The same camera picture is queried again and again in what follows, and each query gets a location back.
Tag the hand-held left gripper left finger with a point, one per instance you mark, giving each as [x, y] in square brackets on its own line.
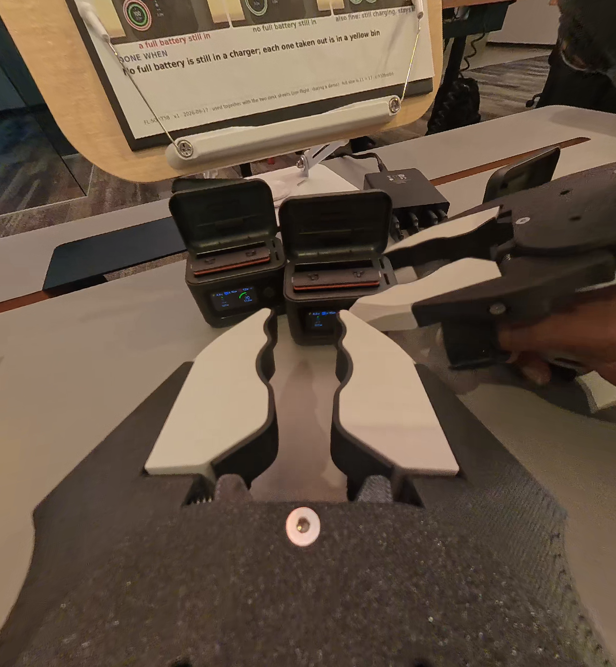
[219, 406]

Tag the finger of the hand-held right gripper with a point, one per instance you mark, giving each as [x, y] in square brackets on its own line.
[433, 290]
[449, 235]

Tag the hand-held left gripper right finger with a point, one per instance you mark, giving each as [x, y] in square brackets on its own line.
[391, 406]

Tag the black usb hub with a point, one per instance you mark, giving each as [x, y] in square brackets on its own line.
[407, 188]

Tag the black battery charger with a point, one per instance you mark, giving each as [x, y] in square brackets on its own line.
[334, 224]
[522, 177]
[225, 214]

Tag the red-edged black battery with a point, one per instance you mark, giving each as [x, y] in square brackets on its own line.
[334, 280]
[235, 266]

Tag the person's right hand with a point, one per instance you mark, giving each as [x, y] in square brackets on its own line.
[600, 349]

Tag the black backpack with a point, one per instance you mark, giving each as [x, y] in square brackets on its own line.
[454, 104]

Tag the person's dark fleece jacket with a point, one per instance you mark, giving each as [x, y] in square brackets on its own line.
[600, 52]

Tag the white stand base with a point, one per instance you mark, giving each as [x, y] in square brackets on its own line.
[287, 182]

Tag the instruction board on stand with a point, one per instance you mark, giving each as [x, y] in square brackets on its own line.
[287, 68]

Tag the wooden sign board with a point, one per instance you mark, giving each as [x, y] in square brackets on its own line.
[58, 125]

